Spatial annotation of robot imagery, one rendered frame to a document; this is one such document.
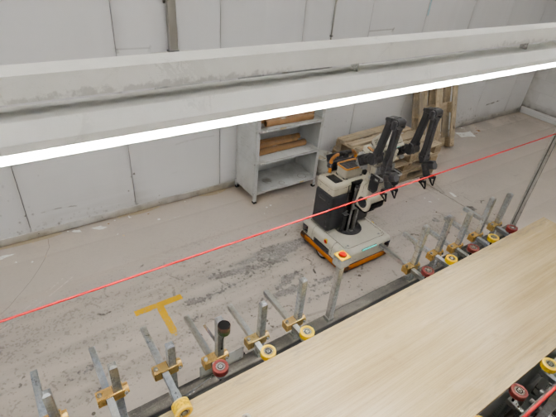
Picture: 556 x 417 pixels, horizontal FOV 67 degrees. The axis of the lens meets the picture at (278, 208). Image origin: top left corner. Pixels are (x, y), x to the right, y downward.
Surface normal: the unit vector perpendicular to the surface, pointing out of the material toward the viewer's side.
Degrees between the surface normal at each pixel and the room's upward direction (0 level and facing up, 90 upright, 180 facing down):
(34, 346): 0
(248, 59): 90
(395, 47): 90
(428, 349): 0
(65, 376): 0
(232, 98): 61
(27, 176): 90
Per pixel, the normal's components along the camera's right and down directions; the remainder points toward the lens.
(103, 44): 0.55, 0.51
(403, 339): 0.08, -0.82
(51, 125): 0.52, 0.04
